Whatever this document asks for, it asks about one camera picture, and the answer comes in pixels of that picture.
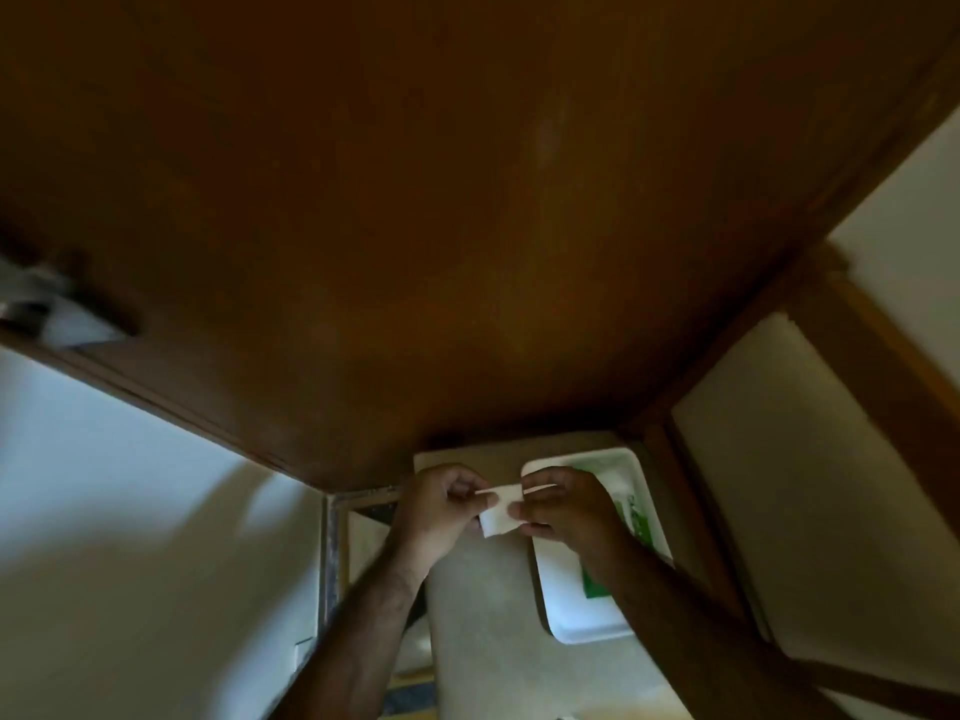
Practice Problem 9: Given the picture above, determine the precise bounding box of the person's left hand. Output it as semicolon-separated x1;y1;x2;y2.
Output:
388;463;501;584

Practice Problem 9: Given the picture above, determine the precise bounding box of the person's right hand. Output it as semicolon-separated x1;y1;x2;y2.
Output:
507;466;640;587

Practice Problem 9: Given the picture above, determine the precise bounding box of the small white paper packet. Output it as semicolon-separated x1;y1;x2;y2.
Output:
474;483;561;540

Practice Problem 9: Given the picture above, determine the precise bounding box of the person's right forearm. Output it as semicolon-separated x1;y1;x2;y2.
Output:
583;545;852;720

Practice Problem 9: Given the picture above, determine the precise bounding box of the person's left forearm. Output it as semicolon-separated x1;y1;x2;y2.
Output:
268;560;438;720

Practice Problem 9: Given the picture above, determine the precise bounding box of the white plastic tray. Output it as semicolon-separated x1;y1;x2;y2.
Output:
520;446;675;646

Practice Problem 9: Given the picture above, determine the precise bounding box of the green packet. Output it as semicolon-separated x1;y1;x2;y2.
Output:
580;493;655;601

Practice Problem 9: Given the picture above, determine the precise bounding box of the brown wooden cabinet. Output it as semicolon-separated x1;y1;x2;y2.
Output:
0;0;960;497

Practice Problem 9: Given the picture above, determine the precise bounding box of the brown wooden frame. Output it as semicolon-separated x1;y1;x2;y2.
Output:
621;239;960;720

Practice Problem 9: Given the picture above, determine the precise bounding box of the grey metal handle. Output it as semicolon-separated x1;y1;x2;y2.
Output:
0;253;142;350

